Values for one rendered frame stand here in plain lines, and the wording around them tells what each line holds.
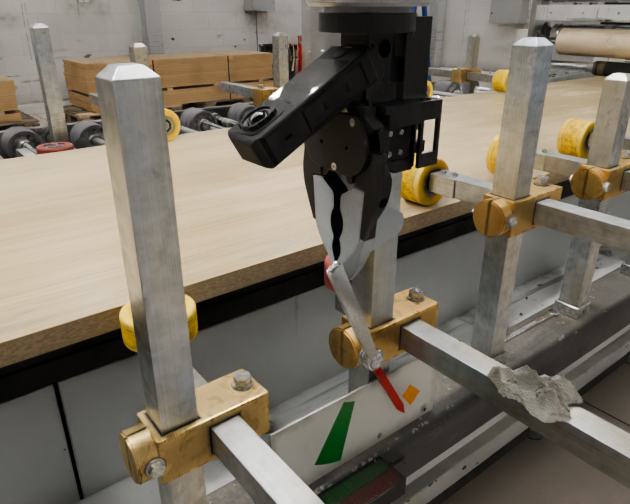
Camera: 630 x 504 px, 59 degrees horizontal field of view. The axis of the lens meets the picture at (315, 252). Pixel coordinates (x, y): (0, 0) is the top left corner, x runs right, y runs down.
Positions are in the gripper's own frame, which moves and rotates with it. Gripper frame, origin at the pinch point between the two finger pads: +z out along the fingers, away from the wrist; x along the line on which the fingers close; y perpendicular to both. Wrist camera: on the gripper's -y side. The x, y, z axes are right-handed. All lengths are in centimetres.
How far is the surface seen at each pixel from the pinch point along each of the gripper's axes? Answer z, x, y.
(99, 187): 10, 68, 1
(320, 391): 38.0, 25.4, 18.2
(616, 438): 13.7, -19.1, 15.4
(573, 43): -3, 113, 241
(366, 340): 10.8, 2.2, 5.6
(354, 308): 5.0, 0.4, 2.2
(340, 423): 23.2, 5.1, 4.9
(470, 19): 8, 658, 870
